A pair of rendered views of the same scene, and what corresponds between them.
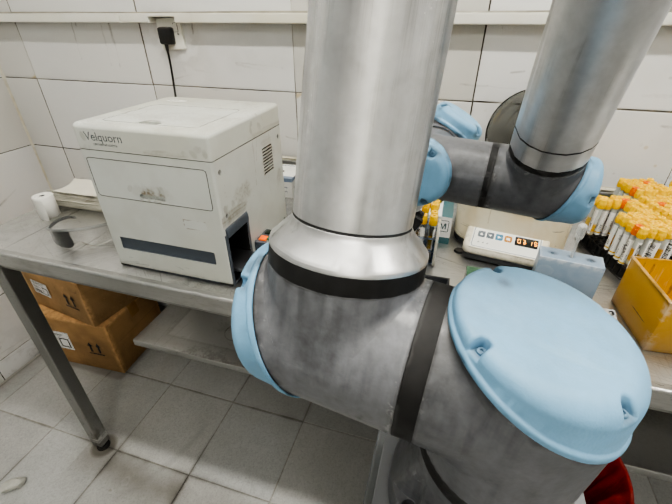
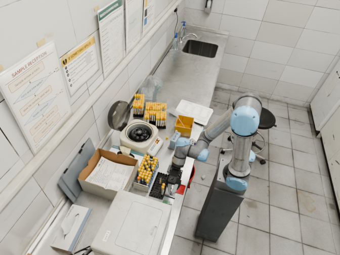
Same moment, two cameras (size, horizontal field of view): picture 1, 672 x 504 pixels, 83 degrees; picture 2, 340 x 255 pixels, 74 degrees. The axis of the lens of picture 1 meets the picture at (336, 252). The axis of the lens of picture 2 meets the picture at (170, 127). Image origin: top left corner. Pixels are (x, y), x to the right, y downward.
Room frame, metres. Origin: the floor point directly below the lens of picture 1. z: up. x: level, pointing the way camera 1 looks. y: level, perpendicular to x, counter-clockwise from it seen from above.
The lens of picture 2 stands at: (0.68, 0.68, 2.19)
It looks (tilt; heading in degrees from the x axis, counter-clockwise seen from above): 46 degrees down; 266
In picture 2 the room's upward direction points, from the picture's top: 5 degrees clockwise
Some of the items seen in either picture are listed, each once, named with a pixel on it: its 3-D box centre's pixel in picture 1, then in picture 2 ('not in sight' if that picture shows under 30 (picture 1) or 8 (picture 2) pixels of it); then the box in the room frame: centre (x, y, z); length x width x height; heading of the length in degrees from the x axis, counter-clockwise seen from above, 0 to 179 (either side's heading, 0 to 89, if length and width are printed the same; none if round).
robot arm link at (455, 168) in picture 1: (437, 167); (199, 151); (0.44, -0.12, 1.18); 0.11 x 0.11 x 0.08; 66
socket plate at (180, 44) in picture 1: (170, 34); not in sight; (1.36, 0.51, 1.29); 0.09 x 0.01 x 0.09; 73
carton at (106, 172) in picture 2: not in sight; (110, 175); (0.97, -0.09, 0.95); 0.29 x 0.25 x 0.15; 163
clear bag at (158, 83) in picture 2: not in sight; (154, 81); (0.75, -1.13, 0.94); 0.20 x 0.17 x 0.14; 56
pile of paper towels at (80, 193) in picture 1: (98, 195); not in sight; (1.00, 0.68, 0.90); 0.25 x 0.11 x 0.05; 73
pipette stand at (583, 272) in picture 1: (562, 279); (174, 140); (0.56, -0.41, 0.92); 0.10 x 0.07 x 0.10; 65
